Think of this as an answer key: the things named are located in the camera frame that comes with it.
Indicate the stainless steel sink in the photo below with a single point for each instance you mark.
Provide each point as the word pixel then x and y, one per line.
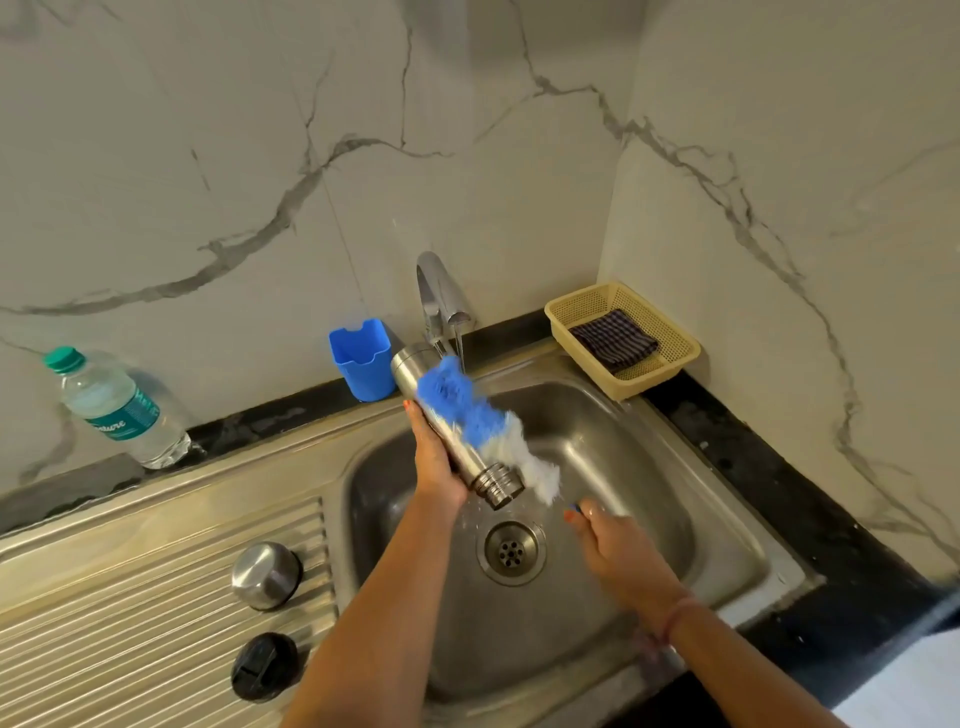
pixel 600 525

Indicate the chrome faucet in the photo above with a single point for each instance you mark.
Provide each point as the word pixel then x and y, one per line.
pixel 439 285

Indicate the person's left forearm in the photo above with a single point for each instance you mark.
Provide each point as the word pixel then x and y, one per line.
pixel 367 630

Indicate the person's right hand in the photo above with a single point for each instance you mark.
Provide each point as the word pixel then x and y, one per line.
pixel 626 559

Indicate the person's left hand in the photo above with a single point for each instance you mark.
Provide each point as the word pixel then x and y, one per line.
pixel 435 465

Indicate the yellow plastic basket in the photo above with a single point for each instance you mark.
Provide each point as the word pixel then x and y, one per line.
pixel 660 379

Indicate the clear plastic water bottle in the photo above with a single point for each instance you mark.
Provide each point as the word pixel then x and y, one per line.
pixel 112 409

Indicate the steel cup cap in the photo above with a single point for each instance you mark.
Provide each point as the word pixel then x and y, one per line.
pixel 265 574

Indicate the blue white bottle brush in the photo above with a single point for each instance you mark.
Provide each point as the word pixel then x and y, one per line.
pixel 480 420

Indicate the blue plastic brush holder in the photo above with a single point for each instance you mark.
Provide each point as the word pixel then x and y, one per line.
pixel 362 364

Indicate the stainless steel flask body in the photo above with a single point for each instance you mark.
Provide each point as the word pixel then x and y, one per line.
pixel 465 454

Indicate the person's right forearm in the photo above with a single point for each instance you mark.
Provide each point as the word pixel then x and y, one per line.
pixel 750 675

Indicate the dark checked cloth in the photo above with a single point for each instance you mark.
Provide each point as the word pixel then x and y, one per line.
pixel 613 341

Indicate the black stopper lid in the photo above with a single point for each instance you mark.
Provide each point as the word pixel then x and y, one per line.
pixel 264 666

